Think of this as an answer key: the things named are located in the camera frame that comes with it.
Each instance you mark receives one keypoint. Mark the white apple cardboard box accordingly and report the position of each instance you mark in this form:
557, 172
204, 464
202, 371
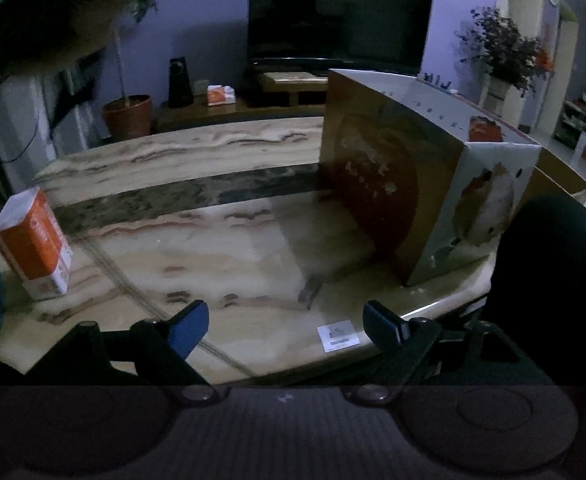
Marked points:
431, 179

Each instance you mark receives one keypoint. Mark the wooden TV stand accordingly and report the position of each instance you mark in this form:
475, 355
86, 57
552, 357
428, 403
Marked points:
259, 97

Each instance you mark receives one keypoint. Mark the white table sticker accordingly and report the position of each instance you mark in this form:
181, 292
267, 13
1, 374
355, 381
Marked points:
338, 336

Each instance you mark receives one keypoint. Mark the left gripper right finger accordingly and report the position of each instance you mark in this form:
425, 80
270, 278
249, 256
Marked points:
403, 346

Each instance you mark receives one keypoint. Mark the black television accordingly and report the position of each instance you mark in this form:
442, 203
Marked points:
318, 35

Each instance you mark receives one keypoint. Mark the dark potted plant right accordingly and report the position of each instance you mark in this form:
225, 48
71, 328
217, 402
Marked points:
508, 59

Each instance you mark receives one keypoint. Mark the orange tissue pack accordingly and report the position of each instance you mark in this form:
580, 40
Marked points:
34, 246

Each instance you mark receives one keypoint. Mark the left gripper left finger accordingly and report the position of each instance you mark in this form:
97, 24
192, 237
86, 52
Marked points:
160, 348

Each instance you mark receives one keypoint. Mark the brown cardboard box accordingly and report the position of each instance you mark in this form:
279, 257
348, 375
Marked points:
553, 176

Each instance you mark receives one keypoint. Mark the small tissue pack on stand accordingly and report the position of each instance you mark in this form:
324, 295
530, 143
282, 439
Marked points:
219, 95

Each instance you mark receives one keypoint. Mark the potted ficus tree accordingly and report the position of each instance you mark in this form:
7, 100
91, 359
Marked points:
129, 116

